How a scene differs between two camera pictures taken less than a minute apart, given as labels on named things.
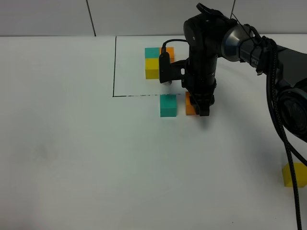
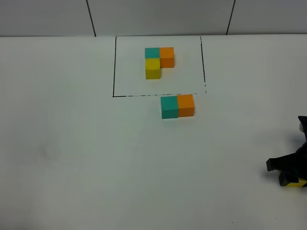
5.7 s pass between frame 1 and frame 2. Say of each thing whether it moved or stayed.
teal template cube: stayed
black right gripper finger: moved
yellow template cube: stayed
